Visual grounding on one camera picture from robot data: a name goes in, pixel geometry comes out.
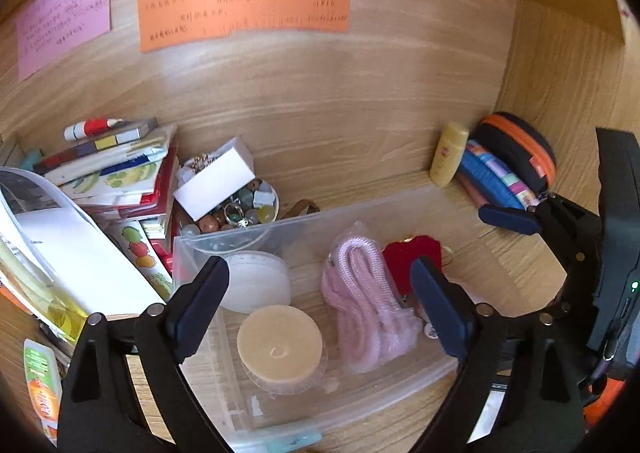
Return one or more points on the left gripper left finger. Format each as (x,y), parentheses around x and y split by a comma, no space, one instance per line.
(100,410)

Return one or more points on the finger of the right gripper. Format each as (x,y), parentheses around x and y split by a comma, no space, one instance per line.
(510,219)

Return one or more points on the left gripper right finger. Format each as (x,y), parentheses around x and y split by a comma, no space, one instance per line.
(542,408)

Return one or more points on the blue striped fabric pouch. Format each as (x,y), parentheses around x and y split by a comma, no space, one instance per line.
(493,179)

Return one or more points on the orange green cream tube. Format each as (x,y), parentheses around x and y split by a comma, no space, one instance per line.
(44,386)

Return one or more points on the black orange zipper case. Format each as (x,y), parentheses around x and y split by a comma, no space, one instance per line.
(521,147)

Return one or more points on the yellow lotion bottle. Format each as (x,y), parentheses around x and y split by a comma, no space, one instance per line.
(448,154)

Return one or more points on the red fabric pouch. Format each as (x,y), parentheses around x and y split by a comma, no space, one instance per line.
(399,256)

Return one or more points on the white folded paper sheets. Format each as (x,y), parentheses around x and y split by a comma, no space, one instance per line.
(57,261)

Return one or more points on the fruit sticker sheet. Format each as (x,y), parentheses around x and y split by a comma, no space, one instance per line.
(135,245)

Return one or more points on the teal white small bottle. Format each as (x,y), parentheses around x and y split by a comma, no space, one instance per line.
(294,443)

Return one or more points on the beige round sponge puff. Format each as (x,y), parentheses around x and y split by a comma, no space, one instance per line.
(280,345)

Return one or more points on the white round jar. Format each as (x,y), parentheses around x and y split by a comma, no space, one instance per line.
(256,280)

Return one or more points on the clear plastic storage bin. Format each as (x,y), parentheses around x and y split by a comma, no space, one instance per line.
(247,412)

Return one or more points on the stack of books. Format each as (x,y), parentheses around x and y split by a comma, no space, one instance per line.
(125,175)

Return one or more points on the bowl of beads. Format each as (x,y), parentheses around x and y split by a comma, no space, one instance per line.
(255,203)

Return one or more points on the white small cardboard box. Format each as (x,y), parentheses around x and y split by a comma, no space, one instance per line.
(231,169)

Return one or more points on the red white glue stick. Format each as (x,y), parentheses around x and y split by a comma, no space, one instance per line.
(89,128)

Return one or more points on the orange paper note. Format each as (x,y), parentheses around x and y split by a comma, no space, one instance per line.
(165,23)

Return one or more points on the pink paper note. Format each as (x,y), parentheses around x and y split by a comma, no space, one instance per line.
(48,29)

